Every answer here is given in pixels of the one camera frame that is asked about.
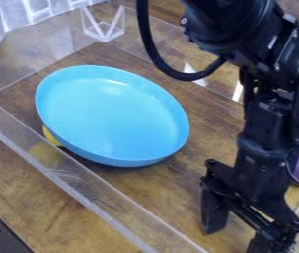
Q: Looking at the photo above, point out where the black corrugated cable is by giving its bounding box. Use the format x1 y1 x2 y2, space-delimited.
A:
137 0 229 82

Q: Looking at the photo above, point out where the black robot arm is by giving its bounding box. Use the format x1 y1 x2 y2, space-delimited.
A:
182 0 299 253

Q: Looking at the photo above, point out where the white patterned curtain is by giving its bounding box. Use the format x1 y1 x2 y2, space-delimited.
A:
0 0 107 44

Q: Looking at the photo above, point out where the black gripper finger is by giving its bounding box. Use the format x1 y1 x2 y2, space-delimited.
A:
247 233 297 253
201 190 229 234

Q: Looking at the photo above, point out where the yellow toy lemon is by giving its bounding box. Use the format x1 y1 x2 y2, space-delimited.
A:
43 126 62 147

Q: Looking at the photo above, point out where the blue plastic plate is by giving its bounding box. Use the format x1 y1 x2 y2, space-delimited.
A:
35 65 190 167

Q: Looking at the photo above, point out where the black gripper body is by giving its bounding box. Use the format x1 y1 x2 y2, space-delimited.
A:
201 139 299 243

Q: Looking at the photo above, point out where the clear acrylic front wall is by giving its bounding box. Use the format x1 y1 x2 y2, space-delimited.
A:
0 107 209 253

